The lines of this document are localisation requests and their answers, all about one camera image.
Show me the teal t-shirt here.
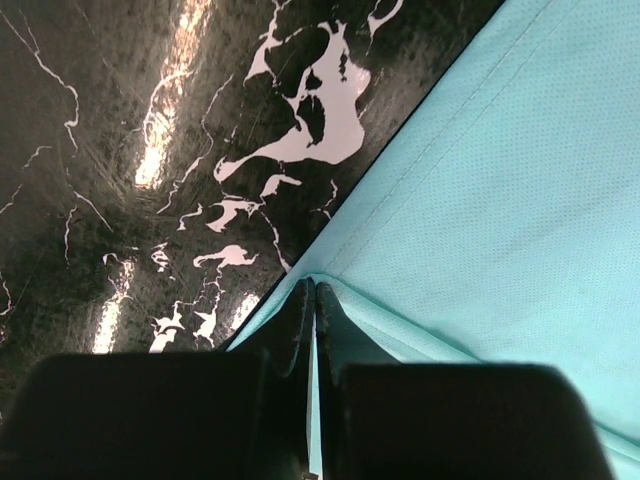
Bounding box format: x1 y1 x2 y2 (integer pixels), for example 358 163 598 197
238 1 639 479

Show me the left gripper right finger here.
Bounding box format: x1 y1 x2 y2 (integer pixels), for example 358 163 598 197
316 283 612 479

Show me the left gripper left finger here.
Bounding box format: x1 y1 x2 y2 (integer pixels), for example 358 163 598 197
1 279 315 479

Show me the black marble pattern mat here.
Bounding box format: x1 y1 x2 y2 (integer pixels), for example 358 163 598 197
0 0 506 356

